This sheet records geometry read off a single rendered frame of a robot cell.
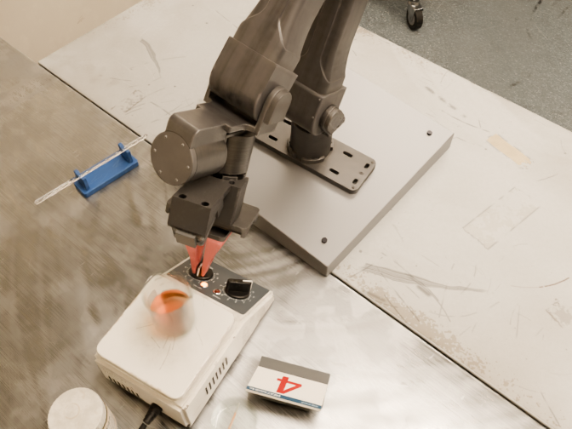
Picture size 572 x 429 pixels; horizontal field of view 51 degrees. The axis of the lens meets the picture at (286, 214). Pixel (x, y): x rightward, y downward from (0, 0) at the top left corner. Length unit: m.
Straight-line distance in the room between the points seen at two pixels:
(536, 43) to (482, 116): 1.80
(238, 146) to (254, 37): 0.12
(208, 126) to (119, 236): 0.34
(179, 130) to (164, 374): 0.27
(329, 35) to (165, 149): 0.26
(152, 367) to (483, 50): 2.29
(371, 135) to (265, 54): 0.36
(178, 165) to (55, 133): 0.49
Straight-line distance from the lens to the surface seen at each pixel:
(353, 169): 0.90
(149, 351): 0.71
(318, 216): 0.85
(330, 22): 0.75
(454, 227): 0.92
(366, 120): 0.98
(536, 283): 0.90
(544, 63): 2.78
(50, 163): 1.03
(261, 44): 0.64
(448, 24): 2.87
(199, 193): 0.64
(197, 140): 0.61
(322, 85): 0.77
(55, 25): 2.28
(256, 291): 0.78
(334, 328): 0.80
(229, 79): 0.65
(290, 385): 0.75
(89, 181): 0.97
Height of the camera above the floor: 1.62
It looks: 53 degrees down
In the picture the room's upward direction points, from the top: straight up
